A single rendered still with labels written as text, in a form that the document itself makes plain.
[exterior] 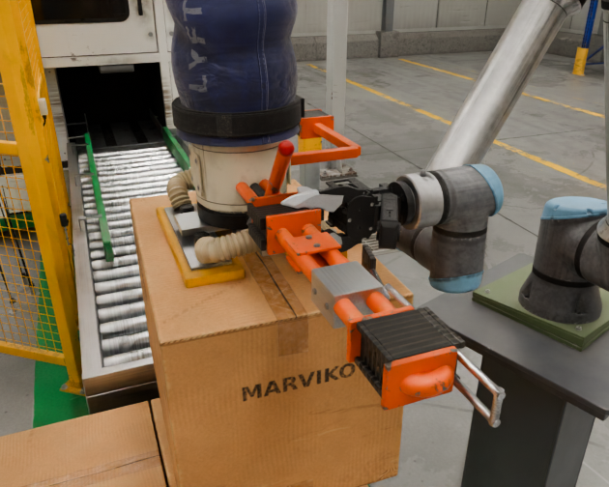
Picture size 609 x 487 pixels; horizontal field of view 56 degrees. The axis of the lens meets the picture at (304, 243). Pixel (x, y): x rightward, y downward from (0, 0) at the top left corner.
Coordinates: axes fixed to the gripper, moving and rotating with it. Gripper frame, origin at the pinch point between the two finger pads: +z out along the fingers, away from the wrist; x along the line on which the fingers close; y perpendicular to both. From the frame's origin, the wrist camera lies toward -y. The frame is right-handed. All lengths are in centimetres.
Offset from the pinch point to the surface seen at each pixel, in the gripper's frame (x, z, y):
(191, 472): -37.8, 18.8, -3.4
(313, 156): 0.1, -16.3, 30.4
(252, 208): 2.5, 4.6, 3.5
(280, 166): 8.6, 0.4, 2.6
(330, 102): -64, -159, 338
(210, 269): -11.1, 9.9, 12.5
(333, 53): -27, -160, 336
